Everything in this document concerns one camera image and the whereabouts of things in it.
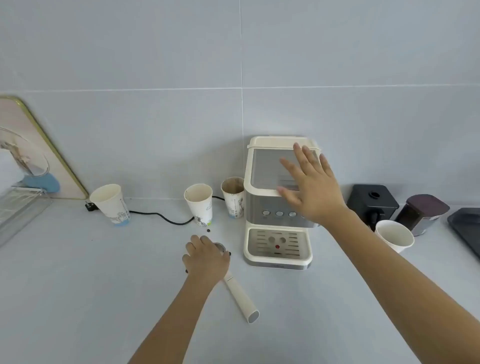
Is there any black power cable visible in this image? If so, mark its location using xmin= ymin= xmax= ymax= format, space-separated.
xmin=129 ymin=195 xmax=226 ymax=226

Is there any person's right forearm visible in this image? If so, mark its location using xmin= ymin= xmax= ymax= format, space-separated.
xmin=322 ymin=209 xmax=480 ymax=364

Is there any person's left forearm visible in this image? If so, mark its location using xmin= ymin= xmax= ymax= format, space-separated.
xmin=127 ymin=275 xmax=223 ymax=364

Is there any blue holder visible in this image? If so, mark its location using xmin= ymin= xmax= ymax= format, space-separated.
xmin=22 ymin=173 xmax=61 ymax=195

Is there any person's right hand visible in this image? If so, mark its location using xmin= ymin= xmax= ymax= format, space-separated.
xmin=277 ymin=142 xmax=348 ymax=228

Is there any black tray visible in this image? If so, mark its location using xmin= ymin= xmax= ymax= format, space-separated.
xmin=447 ymin=208 xmax=480 ymax=260

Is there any coffee-stained paper cup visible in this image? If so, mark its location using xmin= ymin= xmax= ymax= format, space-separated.
xmin=221 ymin=176 xmax=245 ymax=220

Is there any black coffee grinder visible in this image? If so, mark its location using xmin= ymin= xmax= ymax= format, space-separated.
xmin=346 ymin=183 xmax=400 ymax=230

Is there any cream-handled portafilter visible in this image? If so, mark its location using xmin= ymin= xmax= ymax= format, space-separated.
xmin=212 ymin=242 xmax=260 ymax=324

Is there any plain white paper cup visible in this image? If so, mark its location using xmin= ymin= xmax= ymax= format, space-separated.
xmin=374 ymin=220 xmax=415 ymax=254

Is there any clear glass vessel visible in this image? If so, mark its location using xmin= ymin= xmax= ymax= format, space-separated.
xmin=0 ymin=127 xmax=50 ymax=178

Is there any clear plastic rack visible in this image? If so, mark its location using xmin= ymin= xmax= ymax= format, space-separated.
xmin=0 ymin=185 xmax=53 ymax=247

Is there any cream espresso machine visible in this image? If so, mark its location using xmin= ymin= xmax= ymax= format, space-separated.
xmin=243 ymin=136 xmax=323 ymax=271

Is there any printed paper cup blue base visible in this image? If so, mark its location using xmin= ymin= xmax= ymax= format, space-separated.
xmin=89 ymin=184 xmax=131 ymax=228

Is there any person's left hand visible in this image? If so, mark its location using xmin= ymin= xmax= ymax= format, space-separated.
xmin=182 ymin=235 xmax=232 ymax=286

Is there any printed white paper cup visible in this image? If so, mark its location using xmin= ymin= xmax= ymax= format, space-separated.
xmin=184 ymin=183 xmax=214 ymax=228

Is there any dark canister with brown lid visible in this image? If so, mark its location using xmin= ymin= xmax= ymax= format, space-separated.
xmin=394 ymin=194 xmax=451 ymax=237

